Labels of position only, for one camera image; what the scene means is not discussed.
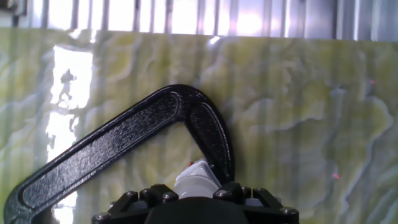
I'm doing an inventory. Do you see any green marble pattern mat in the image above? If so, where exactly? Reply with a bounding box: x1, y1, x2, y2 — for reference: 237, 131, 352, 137
0, 27, 398, 224

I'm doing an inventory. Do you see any black C-clamp with steel screw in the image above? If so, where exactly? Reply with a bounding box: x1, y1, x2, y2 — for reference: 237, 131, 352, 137
2, 83, 236, 224

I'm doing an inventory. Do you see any white lamp socket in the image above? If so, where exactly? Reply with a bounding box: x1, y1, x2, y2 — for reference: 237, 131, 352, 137
175, 160, 218, 184

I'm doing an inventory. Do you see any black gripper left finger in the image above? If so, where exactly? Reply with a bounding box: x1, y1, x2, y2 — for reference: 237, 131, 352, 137
91, 184, 180, 224

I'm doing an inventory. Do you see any white light bulb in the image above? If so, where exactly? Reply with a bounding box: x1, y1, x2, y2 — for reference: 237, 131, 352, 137
174, 175, 221, 200

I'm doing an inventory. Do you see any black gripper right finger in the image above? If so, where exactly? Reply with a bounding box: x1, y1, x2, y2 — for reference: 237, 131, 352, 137
213, 182, 300, 224

